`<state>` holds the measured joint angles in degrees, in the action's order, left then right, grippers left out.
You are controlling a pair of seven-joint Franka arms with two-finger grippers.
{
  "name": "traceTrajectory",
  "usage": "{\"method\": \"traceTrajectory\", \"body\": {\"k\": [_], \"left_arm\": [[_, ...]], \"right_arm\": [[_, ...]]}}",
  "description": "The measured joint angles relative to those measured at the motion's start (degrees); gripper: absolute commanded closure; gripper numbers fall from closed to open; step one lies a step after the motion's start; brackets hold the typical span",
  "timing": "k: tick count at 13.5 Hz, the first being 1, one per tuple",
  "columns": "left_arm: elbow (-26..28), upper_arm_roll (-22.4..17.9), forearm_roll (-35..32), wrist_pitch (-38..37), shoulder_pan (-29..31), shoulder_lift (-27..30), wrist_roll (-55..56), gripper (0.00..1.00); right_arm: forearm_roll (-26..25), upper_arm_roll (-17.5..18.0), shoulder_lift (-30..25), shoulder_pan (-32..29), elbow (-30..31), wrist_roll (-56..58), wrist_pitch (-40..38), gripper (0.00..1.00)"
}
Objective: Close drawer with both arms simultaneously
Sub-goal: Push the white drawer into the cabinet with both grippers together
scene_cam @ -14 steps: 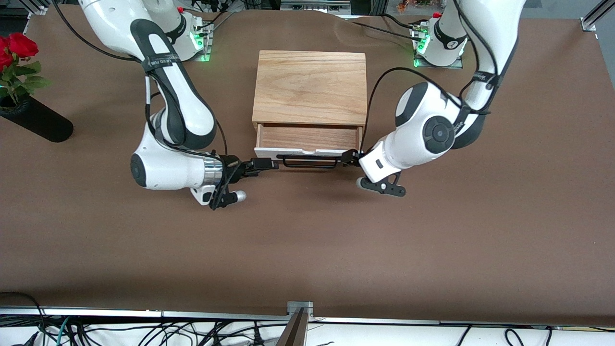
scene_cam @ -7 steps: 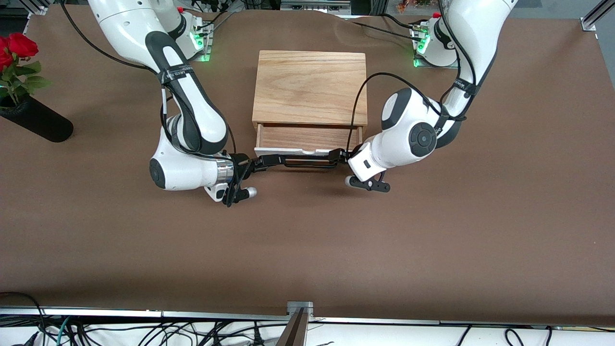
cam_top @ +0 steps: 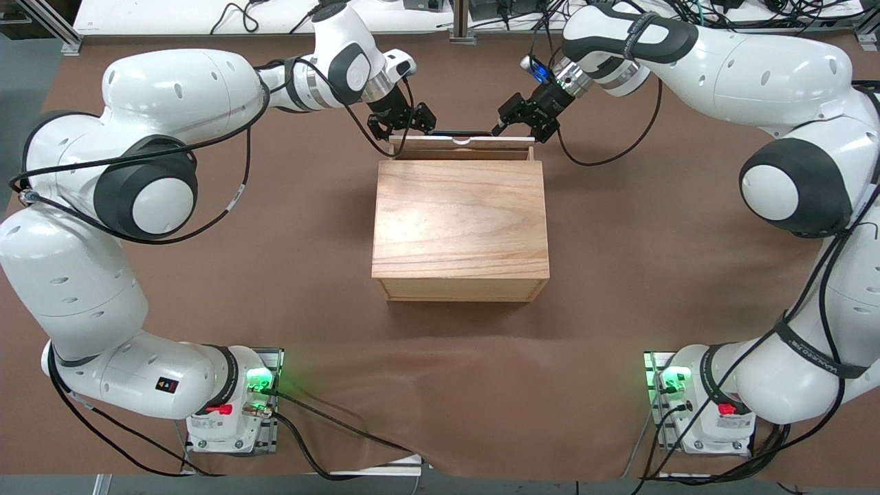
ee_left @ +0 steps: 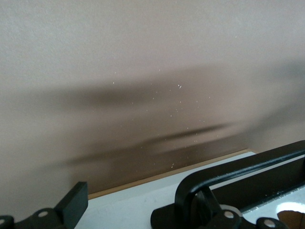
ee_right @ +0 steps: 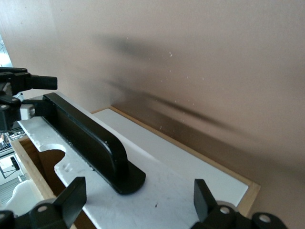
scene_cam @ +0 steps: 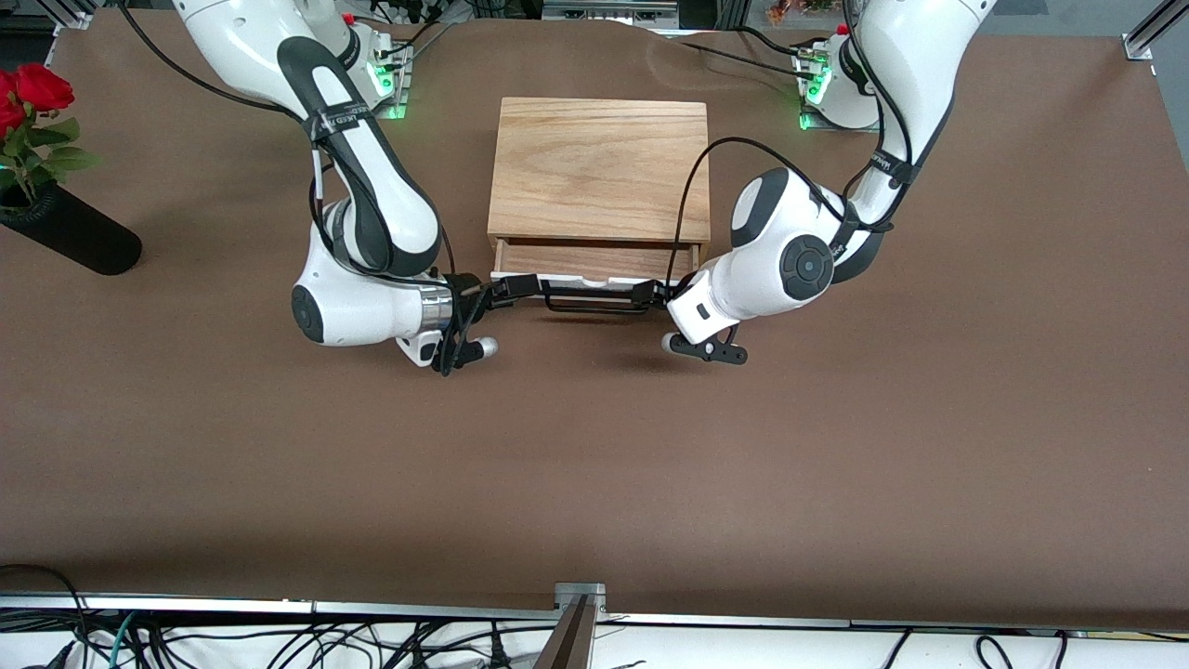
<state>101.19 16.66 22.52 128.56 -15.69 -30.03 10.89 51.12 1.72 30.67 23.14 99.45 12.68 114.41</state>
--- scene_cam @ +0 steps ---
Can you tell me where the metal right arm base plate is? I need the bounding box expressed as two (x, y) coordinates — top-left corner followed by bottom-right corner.
(365, 41), (412, 123)

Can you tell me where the aluminium extrusion post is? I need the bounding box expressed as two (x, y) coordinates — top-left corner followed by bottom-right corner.
(37, 0), (99, 31)
(1121, 0), (1189, 62)

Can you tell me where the grey metal mounting bracket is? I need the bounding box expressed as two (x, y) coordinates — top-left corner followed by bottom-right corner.
(531, 582), (608, 669)

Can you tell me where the brown table cover sheet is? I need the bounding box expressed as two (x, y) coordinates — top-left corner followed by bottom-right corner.
(0, 9), (1189, 633)

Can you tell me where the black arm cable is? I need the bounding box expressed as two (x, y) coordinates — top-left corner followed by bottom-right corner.
(674, 0), (921, 280)
(116, 0), (489, 377)

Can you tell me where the light wooden drawer cabinet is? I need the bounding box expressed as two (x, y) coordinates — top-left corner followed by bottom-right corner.
(487, 97), (712, 272)

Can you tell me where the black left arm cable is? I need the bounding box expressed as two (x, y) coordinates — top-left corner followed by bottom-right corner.
(674, 0), (921, 280)

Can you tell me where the black looped floor cable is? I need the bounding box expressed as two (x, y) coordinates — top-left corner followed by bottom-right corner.
(0, 563), (90, 669)

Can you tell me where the aluminium table edge rail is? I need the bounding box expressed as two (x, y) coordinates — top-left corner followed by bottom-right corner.
(0, 593), (1189, 640)

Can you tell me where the red artificial rose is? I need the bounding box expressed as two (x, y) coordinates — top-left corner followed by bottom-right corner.
(0, 72), (27, 140)
(5, 62), (105, 210)

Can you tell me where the black base connector cable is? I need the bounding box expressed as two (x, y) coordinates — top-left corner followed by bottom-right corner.
(376, 14), (458, 64)

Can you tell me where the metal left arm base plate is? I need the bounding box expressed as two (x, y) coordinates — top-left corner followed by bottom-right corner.
(796, 46), (883, 134)

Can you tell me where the white-front drawer with black handle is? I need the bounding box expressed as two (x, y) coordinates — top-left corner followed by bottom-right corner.
(490, 239), (701, 317)

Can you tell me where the long black table cable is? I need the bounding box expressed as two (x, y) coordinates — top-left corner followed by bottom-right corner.
(664, 35), (818, 80)

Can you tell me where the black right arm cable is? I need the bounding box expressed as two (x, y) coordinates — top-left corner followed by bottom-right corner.
(116, 0), (489, 377)

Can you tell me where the teal cable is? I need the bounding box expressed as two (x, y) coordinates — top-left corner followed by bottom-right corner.
(108, 613), (140, 669)

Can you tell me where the short black table cable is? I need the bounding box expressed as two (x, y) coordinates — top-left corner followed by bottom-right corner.
(738, 26), (809, 57)

